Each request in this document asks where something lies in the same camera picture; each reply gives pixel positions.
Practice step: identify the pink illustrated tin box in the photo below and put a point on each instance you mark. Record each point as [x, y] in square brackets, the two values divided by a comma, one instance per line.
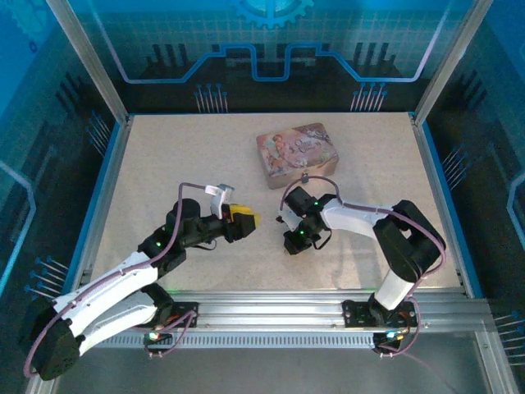
[295, 154]

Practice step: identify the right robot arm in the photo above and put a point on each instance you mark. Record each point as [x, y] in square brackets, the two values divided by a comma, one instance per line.
[352, 221]

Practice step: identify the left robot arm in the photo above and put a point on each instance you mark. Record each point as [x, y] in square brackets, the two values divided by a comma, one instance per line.
[115, 283]

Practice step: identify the aluminium front beam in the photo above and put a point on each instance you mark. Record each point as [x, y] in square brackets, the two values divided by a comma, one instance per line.
[266, 308]

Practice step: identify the black connector with LED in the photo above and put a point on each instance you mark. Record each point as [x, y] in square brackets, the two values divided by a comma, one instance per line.
[387, 340]
[158, 338]

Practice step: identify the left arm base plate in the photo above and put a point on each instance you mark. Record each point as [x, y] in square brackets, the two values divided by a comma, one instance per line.
[186, 310]

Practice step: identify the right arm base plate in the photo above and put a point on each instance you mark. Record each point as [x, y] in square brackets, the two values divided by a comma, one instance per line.
[354, 314]

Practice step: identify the aluminium side rail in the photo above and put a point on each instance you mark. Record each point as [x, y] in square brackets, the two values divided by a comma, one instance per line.
[439, 205]
[106, 205]

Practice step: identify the aluminium frame post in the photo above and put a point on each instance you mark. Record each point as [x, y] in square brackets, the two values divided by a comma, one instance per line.
[451, 61]
[88, 61]

